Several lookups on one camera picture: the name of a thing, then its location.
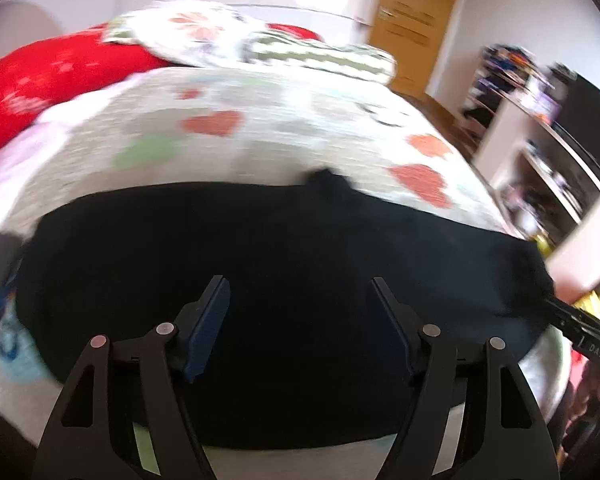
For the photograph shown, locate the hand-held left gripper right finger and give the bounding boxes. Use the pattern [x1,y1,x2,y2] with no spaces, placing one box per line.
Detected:
[370,277,561,480]

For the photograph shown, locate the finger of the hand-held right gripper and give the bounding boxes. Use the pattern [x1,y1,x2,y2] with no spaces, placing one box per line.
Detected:
[542,297,600,346]

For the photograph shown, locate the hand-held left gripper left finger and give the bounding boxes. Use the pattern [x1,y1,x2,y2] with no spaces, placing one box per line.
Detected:
[31,275,231,480]

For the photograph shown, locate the black pants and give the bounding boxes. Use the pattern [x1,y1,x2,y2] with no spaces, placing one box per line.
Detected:
[16,167,556,448]

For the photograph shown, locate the white shelf unit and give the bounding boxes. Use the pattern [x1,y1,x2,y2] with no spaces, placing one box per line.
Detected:
[460,45,600,306]

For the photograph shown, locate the black television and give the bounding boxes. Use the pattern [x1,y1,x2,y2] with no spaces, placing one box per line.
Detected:
[550,72,600,196]

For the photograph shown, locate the heart patterned bed blanket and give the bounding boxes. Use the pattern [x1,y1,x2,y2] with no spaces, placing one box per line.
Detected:
[0,66,571,480]

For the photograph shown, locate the green striped pillow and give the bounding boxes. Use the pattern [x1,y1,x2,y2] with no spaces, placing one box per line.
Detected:
[245,30,398,86]

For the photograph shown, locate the floral pillow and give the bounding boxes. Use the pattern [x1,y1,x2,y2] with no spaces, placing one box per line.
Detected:
[102,0,271,68]

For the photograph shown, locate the red patterned quilt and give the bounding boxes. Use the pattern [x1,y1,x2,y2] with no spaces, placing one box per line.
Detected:
[0,22,326,163]

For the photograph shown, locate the wooden door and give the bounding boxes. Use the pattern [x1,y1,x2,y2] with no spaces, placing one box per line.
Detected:
[367,0,465,101]

